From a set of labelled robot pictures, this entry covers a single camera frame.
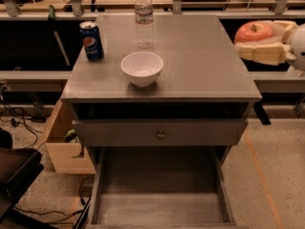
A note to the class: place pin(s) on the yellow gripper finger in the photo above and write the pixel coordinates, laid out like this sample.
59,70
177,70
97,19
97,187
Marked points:
269,52
282,28

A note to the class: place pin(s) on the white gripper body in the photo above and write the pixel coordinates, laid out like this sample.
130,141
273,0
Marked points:
298,48

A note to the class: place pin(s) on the red apple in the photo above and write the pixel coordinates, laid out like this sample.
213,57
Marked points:
253,31

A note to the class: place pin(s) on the grey drawer cabinet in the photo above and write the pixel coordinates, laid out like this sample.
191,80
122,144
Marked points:
202,77

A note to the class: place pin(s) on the open grey middle drawer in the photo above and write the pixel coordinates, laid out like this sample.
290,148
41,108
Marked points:
159,188

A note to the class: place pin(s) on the closed grey top drawer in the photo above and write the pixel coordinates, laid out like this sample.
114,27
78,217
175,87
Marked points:
145,133

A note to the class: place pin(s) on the white ceramic bowl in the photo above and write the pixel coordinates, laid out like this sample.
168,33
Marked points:
142,68

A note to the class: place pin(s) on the clear plastic water bottle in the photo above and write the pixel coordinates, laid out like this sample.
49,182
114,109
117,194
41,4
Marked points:
144,23

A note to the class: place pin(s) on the blue pepsi can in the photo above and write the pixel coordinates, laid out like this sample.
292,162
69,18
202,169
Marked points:
90,35

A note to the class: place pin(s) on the light wooden box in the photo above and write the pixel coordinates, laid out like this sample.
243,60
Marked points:
66,157

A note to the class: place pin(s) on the black equipment left corner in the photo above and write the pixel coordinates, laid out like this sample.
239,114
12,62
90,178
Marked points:
18,170

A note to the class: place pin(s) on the green handled tool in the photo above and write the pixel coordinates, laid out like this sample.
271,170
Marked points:
51,19

